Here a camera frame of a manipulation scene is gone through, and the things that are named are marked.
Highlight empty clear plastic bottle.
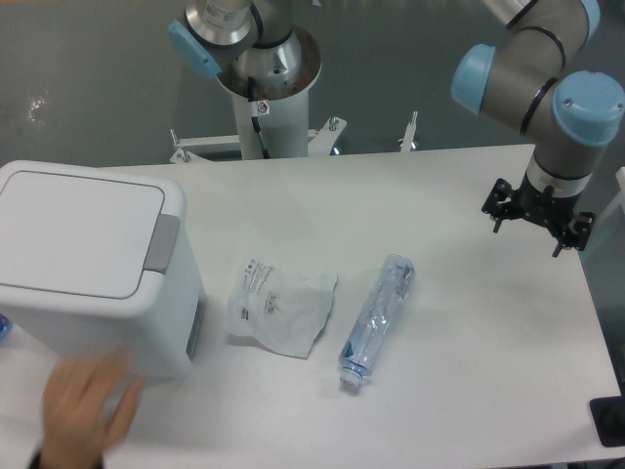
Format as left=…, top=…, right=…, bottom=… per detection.
left=338, top=254, right=415, bottom=390

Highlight black cable on pedestal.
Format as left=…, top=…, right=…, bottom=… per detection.
left=246, top=76, right=272, bottom=160

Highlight black device at table edge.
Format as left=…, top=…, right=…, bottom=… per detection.
left=589, top=396, right=624, bottom=448

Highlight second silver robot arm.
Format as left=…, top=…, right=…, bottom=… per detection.
left=168, top=1, right=302, bottom=80

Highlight blue object behind trash can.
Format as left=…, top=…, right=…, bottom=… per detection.
left=0, top=315, right=12, bottom=341

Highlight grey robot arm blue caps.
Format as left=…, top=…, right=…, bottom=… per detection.
left=451, top=1, right=624, bottom=254

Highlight white trash can body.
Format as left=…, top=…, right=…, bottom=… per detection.
left=1, top=160, right=204, bottom=379

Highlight grey lid push button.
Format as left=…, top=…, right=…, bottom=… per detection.
left=144, top=214, right=181, bottom=274

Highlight crumpled white plastic bag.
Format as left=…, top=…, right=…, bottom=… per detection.
left=225, top=256, right=338, bottom=359

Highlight blurred human hand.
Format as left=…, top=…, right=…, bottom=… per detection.
left=39, top=352, right=144, bottom=468

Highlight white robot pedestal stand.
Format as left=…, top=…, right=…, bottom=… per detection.
left=174, top=26, right=347, bottom=161

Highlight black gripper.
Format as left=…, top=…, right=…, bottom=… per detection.
left=481, top=178, right=596, bottom=258

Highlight white trash can lid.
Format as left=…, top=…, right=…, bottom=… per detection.
left=1, top=170, right=164, bottom=299

